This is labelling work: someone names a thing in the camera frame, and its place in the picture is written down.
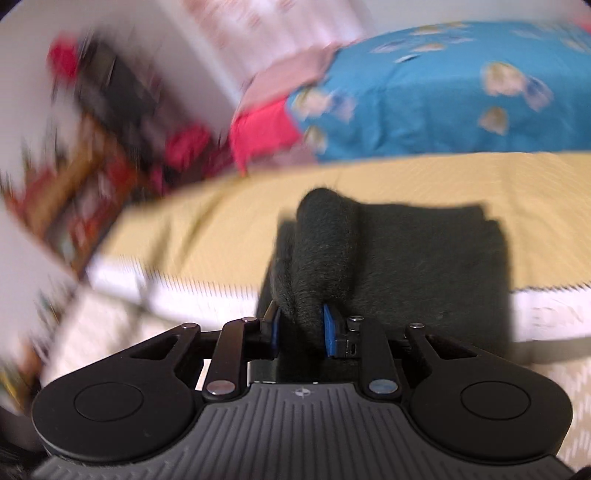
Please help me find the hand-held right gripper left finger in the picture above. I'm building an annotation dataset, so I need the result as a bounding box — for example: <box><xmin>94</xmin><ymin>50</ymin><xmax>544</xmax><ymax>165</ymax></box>
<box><xmin>129</xmin><ymin>301</ymin><xmax>282</xmax><ymax>401</ymax></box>

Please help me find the cluttered dark shelf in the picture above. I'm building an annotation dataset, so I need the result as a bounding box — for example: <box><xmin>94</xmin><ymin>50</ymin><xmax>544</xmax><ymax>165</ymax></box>
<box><xmin>0</xmin><ymin>32</ymin><xmax>222</xmax><ymax>278</ymax></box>

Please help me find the red bed sheet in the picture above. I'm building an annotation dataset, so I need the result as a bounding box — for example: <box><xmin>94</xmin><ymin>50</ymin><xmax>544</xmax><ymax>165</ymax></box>
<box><xmin>229</xmin><ymin>99</ymin><xmax>305</xmax><ymax>175</ymax></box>

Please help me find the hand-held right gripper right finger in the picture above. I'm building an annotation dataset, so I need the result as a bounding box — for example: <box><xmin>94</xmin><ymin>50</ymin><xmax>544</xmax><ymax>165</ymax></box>
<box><xmin>322</xmin><ymin>304</ymin><xmax>477</xmax><ymax>401</ymax></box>

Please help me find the pink cloth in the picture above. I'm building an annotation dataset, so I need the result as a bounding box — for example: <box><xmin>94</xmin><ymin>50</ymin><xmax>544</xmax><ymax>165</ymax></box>
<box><xmin>238</xmin><ymin>44</ymin><xmax>343</xmax><ymax>114</ymax></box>

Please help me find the blue floral quilt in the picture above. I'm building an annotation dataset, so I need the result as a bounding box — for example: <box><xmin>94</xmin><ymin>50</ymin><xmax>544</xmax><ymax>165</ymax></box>
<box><xmin>286</xmin><ymin>21</ymin><xmax>591</xmax><ymax>163</ymax></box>

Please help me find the yellow and white quilted blanket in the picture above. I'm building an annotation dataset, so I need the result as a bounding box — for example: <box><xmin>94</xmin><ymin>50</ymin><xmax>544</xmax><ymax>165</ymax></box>
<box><xmin>41</xmin><ymin>150</ymin><xmax>591</xmax><ymax>472</ymax></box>

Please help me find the dark green sweater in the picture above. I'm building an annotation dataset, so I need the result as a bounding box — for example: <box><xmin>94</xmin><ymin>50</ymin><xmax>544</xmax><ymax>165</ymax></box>
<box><xmin>256</xmin><ymin>186</ymin><xmax>513</xmax><ymax>384</ymax></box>

